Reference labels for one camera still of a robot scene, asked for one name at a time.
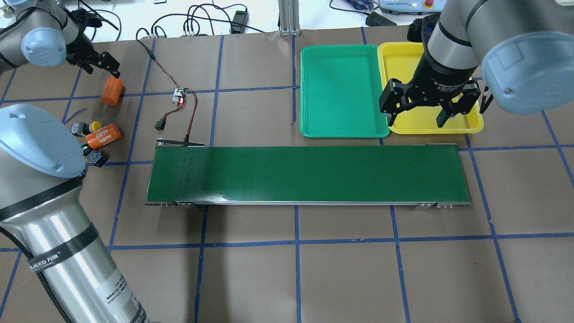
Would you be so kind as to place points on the blue teach pendant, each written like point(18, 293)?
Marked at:
point(414, 7)

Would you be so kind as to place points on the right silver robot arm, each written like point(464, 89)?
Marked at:
point(524, 49)

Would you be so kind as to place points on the aluminium frame post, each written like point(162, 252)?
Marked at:
point(289, 24)

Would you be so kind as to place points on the orange cylinder labelled 4680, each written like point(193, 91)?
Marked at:
point(103, 136)

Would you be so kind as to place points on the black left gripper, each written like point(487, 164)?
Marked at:
point(81, 57)

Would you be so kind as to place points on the black power adapter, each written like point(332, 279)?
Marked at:
point(239, 22)

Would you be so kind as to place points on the small green circuit board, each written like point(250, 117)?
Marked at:
point(178, 97)

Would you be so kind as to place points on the yellow push button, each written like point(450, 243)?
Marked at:
point(81, 129)

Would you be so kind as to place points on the plain orange cylinder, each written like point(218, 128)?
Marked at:
point(112, 91)

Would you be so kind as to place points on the green push button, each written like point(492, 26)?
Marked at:
point(93, 156)

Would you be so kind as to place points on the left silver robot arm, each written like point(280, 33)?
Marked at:
point(42, 170)

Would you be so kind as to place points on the green conveyor belt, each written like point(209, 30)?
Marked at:
point(413, 175)

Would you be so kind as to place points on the green plastic tray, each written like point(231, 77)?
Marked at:
point(340, 86)

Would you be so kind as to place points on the yellow plastic tray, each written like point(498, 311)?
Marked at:
point(399, 60)

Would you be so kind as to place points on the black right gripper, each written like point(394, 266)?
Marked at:
point(441, 76)

